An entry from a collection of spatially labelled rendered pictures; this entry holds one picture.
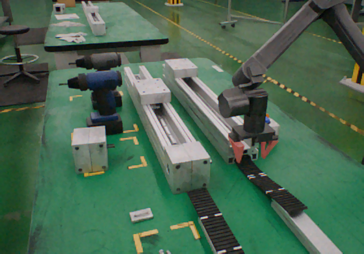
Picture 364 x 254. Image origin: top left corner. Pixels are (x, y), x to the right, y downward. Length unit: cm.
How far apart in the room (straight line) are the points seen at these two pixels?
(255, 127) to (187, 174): 21
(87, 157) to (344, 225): 67
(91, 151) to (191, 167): 29
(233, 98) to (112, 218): 41
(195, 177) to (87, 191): 29
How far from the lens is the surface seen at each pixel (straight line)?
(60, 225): 86
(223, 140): 102
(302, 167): 106
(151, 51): 276
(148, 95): 120
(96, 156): 99
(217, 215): 79
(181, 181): 88
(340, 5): 124
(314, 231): 81
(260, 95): 88
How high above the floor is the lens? 133
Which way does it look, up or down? 25 degrees down
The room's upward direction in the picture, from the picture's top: straight up
